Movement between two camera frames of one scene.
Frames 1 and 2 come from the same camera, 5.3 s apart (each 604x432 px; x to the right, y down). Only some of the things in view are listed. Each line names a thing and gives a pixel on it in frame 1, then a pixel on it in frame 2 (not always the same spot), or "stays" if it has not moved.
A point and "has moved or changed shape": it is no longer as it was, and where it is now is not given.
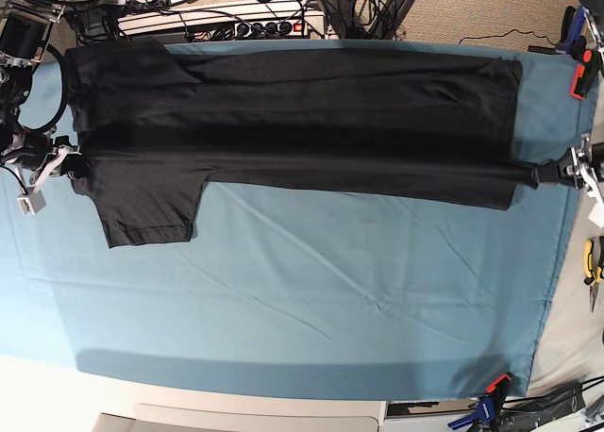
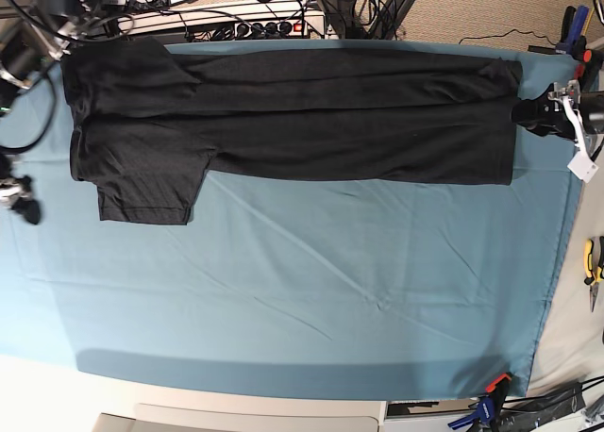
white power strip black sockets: (272, 28) stays
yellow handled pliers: (595, 272) stays
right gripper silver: (580, 160) to (584, 166)
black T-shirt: (156, 124) has moved or changed shape
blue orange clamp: (490, 405) stays
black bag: (530, 412) stays
